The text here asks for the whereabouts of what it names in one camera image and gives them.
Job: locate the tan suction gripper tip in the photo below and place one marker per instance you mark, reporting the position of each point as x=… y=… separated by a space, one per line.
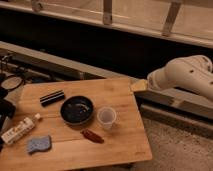
x=140 y=85

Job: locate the translucent white cup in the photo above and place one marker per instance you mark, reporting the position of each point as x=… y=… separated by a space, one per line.
x=106 y=116

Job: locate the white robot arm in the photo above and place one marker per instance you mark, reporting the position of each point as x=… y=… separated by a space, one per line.
x=193 y=73

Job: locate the dark ceramic bowl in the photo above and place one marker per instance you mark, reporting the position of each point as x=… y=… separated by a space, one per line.
x=77 y=110

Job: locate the wooden board table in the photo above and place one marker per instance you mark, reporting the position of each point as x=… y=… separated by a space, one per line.
x=126 y=142

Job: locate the red-brown packet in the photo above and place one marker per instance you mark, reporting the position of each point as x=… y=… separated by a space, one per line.
x=92 y=136

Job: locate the black striped rectangular case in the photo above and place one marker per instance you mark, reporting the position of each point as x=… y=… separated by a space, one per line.
x=52 y=98

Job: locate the blue sponge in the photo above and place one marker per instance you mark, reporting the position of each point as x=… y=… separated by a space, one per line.
x=40 y=144

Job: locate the round framed mirror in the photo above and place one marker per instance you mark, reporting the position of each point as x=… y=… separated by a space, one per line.
x=12 y=82

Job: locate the black object at left edge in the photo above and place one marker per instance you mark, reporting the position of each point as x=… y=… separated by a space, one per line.
x=7 y=110

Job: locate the metal window rail frame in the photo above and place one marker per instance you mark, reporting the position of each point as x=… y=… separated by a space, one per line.
x=185 y=21

